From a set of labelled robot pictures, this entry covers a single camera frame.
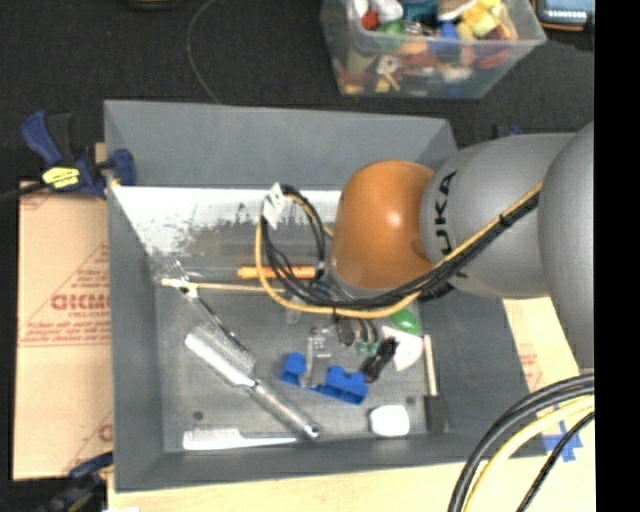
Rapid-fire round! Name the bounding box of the blue plastic toy piece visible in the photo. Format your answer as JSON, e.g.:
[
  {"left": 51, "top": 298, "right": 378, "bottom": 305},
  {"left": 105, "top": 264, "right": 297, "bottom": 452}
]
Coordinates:
[{"left": 278, "top": 351, "right": 370, "bottom": 405}]

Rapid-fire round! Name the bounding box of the orange stick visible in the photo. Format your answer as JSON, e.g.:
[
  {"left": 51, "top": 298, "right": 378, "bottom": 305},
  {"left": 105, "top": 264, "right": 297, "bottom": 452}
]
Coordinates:
[{"left": 236, "top": 264, "right": 319, "bottom": 281}]

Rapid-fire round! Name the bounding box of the green round toy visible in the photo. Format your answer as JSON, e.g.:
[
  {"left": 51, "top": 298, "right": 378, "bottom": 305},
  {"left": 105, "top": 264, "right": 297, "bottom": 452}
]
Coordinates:
[{"left": 389, "top": 308, "right": 422, "bottom": 335}]

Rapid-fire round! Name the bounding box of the silver round hairbrush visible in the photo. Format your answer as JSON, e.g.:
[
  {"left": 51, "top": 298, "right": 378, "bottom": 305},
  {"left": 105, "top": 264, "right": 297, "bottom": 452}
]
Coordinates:
[{"left": 183, "top": 322, "right": 322, "bottom": 442}]

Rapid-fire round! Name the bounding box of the pale wooden chopstick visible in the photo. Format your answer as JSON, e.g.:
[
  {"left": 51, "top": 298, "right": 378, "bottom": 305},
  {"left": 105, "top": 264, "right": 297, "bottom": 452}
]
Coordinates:
[{"left": 159, "top": 278, "right": 287, "bottom": 293}]

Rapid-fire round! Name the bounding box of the pale wooden flat stick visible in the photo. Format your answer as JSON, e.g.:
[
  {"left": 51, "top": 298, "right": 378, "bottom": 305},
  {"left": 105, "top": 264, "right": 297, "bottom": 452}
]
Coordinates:
[{"left": 422, "top": 333, "right": 440, "bottom": 397}]

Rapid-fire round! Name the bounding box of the white rounded block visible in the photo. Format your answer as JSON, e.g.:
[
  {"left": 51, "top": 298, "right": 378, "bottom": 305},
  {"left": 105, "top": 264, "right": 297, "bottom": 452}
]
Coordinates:
[{"left": 368, "top": 404, "right": 412, "bottom": 438}]

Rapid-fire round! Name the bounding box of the white comb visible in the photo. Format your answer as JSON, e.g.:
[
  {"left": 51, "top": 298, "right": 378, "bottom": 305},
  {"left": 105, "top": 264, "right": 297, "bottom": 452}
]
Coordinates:
[{"left": 181, "top": 427, "right": 301, "bottom": 452}]

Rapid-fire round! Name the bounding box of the clear plastic fork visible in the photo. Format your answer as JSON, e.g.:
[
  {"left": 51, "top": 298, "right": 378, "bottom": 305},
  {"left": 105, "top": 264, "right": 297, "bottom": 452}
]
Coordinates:
[{"left": 153, "top": 256, "right": 237, "bottom": 342}]

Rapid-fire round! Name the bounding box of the grey metal bin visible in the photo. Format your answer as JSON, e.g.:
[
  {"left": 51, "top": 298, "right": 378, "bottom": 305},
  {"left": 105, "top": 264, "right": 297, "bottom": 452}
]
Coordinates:
[{"left": 102, "top": 99, "right": 546, "bottom": 492}]

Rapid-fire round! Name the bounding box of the brown cardboard board red print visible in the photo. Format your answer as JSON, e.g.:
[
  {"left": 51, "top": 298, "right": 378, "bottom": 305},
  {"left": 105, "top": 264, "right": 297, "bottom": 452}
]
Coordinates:
[{"left": 12, "top": 182, "right": 584, "bottom": 482}]

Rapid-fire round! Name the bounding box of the black cylinder on white bracket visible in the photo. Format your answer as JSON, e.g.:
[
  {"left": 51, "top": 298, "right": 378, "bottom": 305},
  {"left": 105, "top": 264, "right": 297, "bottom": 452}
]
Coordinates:
[{"left": 359, "top": 323, "right": 425, "bottom": 384}]

